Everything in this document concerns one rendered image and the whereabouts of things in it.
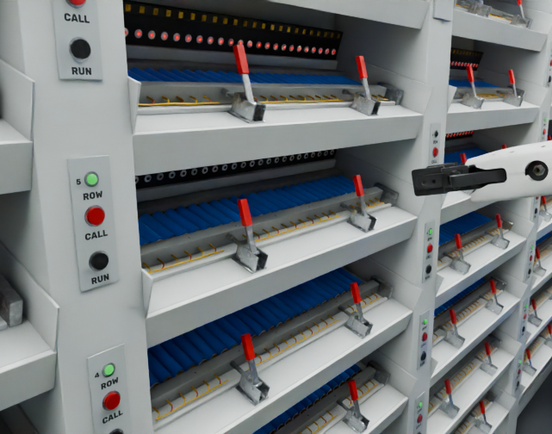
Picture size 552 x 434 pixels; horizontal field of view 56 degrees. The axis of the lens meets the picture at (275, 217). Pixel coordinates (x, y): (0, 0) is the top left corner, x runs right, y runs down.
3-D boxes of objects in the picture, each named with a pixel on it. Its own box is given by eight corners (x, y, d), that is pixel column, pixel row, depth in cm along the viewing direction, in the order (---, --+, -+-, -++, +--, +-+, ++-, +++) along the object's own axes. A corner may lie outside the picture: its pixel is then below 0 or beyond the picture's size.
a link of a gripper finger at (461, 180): (469, 188, 51) (440, 188, 57) (537, 174, 53) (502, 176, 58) (468, 176, 51) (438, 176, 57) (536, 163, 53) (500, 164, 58)
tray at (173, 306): (410, 238, 100) (428, 193, 96) (139, 352, 56) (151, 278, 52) (330, 193, 111) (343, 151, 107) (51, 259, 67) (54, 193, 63)
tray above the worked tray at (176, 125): (415, 138, 96) (443, 62, 90) (127, 177, 52) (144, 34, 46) (331, 102, 107) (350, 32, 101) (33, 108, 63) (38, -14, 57)
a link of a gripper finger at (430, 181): (460, 195, 56) (404, 200, 60) (472, 190, 58) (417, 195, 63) (456, 164, 55) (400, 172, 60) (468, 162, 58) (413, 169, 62)
